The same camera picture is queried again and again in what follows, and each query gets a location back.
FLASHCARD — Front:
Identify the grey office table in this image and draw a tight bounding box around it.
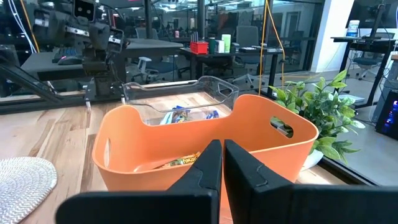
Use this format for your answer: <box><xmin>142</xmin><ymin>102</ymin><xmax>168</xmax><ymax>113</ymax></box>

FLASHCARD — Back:
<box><xmin>21</xmin><ymin>39</ymin><xmax>185</xmax><ymax>82</ymax></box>

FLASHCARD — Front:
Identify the white blue office chair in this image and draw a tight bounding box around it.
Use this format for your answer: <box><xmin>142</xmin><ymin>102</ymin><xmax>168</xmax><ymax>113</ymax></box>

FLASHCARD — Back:
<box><xmin>132</xmin><ymin>55</ymin><xmax>180</xmax><ymax>83</ymax></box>

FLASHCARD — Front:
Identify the green potted plant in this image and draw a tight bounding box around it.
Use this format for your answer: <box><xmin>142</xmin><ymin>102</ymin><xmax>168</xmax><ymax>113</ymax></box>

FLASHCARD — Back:
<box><xmin>267</xmin><ymin>68</ymin><xmax>366</xmax><ymax>172</ymax></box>

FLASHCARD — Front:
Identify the black backlit keyboard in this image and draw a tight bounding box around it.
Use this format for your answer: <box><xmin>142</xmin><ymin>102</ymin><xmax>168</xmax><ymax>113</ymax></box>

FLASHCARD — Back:
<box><xmin>51</xmin><ymin>46</ymin><xmax>83</xmax><ymax>63</ymax></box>

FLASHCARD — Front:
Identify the light green container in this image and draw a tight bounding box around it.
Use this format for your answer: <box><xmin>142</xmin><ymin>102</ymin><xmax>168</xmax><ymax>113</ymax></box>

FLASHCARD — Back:
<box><xmin>221</xmin><ymin>33</ymin><xmax>232</xmax><ymax>54</ymax></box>

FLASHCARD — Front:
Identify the green orange Chewy bar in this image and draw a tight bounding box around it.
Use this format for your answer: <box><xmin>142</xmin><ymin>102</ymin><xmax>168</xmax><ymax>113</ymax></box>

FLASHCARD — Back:
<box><xmin>133</xmin><ymin>151</ymin><xmax>202</xmax><ymax>174</ymax></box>

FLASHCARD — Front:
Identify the orange plastic basket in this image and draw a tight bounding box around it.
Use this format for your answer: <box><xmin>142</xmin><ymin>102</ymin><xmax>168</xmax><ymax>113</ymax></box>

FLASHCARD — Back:
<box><xmin>92</xmin><ymin>94</ymin><xmax>320</xmax><ymax>224</ymax></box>

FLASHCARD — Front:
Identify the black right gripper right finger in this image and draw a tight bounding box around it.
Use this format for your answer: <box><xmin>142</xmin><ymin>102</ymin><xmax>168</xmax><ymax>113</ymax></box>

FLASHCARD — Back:
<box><xmin>224</xmin><ymin>139</ymin><xmax>398</xmax><ymax>224</ymax></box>

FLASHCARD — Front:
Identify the black computer mouse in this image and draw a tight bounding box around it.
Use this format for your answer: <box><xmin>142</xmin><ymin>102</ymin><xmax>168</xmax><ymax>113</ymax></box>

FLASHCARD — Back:
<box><xmin>57</xmin><ymin>55</ymin><xmax>83</xmax><ymax>66</ymax></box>

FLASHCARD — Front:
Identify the red pen box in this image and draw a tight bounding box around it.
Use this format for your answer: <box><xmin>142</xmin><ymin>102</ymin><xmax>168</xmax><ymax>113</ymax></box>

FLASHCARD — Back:
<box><xmin>190</xmin><ymin>40</ymin><xmax>210</xmax><ymax>55</ymax></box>

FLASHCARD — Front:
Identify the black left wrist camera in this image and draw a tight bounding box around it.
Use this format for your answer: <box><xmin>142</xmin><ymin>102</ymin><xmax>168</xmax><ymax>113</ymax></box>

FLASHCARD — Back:
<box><xmin>73</xmin><ymin>0</ymin><xmax>96</xmax><ymax>19</ymax></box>

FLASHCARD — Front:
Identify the black standing desk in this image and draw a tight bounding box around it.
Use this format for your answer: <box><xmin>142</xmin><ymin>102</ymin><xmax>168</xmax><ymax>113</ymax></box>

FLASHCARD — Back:
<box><xmin>330</xmin><ymin>35</ymin><xmax>398</xmax><ymax>110</ymax></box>

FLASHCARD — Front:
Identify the black office desk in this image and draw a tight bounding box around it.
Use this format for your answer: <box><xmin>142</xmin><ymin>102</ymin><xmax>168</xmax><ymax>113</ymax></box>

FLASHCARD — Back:
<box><xmin>179</xmin><ymin>46</ymin><xmax>285</xmax><ymax>97</ymax></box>

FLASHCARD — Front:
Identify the clear plastic bin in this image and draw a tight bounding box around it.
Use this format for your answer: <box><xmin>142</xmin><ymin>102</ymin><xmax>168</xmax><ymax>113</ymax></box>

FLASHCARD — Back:
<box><xmin>121</xmin><ymin>75</ymin><xmax>240</xmax><ymax>126</ymax></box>

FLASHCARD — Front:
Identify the computer tower with lights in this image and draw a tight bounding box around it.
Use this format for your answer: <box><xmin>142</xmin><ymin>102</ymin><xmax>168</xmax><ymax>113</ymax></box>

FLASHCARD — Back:
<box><xmin>374</xmin><ymin>98</ymin><xmax>398</xmax><ymax>141</ymax></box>

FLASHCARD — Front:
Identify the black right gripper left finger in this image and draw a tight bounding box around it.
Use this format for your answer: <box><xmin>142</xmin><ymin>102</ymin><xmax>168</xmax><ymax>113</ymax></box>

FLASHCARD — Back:
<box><xmin>55</xmin><ymin>139</ymin><xmax>223</xmax><ymax>224</ymax></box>

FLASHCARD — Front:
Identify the round woven beige mat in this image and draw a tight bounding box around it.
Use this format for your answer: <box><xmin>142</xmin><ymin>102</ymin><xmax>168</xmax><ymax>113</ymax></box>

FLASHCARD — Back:
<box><xmin>0</xmin><ymin>156</ymin><xmax>58</xmax><ymax>224</ymax></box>

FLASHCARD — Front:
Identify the black computer monitor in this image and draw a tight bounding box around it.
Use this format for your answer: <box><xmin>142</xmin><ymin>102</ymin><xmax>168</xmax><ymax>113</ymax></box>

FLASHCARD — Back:
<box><xmin>345</xmin><ymin>0</ymin><xmax>398</xmax><ymax>29</ymax></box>

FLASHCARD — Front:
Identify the yellow hanging extension cable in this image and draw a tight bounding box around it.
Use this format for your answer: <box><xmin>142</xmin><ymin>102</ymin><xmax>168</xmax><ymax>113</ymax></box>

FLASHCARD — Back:
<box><xmin>257</xmin><ymin>0</ymin><xmax>286</xmax><ymax>96</ymax></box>

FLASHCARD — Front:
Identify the grey office chair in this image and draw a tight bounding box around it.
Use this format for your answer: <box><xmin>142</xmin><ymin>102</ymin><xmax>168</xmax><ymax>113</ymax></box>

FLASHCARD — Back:
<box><xmin>234</xmin><ymin>24</ymin><xmax>265</xmax><ymax>88</ymax></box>

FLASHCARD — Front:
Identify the white blue wipes canister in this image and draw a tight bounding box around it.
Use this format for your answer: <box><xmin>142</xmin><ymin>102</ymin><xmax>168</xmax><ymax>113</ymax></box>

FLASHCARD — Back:
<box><xmin>346</xmin><ymin>19</ymin><xmax>361</xmax><ymax>38</ymax></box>

